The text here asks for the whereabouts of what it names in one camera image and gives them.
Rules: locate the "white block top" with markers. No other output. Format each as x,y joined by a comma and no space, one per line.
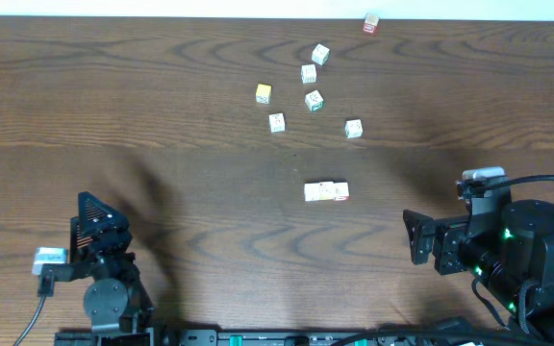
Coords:
320,54

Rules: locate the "white block red side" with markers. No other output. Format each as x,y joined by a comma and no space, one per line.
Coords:
341,191

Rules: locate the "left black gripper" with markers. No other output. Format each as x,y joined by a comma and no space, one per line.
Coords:
83,238

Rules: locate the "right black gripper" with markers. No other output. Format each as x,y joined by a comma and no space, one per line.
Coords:
456,232

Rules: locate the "white block yellow side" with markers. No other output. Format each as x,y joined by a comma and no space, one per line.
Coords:
327,190

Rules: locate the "white block green side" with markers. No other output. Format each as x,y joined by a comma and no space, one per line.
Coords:
314,101

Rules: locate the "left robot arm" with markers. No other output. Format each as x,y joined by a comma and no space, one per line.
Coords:
117,304

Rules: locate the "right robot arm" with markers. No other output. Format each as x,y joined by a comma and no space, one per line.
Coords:
507,246

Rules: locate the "red block at table edge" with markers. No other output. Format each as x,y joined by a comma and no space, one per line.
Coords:
371,23

